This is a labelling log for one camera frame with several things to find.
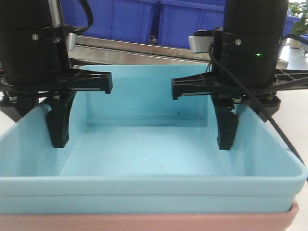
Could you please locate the dark blue crate right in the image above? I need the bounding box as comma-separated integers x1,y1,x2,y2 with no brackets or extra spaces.
283,16,301,37

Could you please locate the dark blue crate left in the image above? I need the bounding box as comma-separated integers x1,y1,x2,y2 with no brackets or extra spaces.
61,0,159,44

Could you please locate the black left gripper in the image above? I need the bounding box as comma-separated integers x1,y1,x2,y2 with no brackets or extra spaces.
0,26,113,148

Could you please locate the stainless steel shelf rack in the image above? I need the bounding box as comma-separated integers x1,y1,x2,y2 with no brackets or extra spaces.
48,0,289,70

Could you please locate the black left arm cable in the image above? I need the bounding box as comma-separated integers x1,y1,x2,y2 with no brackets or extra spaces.
64,0,94,33

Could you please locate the light blue plastic box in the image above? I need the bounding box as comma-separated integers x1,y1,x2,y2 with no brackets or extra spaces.
0,65,308,214

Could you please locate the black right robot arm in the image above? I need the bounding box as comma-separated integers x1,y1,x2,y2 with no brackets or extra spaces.
171,0,308,150

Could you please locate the pink plastic box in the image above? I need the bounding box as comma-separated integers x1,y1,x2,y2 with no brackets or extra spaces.
0,202,299,231

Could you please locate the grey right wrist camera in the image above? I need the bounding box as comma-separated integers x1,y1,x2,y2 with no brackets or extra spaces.
188,26,223,53

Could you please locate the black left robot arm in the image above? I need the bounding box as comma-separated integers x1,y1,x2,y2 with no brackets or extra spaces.
0,0,113,148

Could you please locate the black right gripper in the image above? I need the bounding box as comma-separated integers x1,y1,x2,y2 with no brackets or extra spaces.
170,30,308,151

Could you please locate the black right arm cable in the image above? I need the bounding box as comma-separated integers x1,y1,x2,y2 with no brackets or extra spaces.
208,33,308,183

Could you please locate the dark blue crate middle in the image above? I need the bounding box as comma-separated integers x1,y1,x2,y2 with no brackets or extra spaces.
157,0,226,49

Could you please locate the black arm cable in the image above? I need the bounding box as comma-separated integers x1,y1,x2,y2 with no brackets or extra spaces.
64,0,94,33
208,33,308,183

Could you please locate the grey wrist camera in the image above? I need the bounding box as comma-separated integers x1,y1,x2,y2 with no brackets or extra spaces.
66,32,77,51
188,26,223,53

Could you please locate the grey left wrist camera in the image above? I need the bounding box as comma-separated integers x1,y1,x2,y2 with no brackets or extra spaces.
66,32,77,51

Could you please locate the potted green plant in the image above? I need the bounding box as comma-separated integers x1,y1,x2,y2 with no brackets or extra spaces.
289,0,308,36

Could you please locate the dark blue crate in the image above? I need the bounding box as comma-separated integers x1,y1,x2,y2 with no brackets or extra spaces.
283,16,301,37
61,0,159,44
157,0,226,49

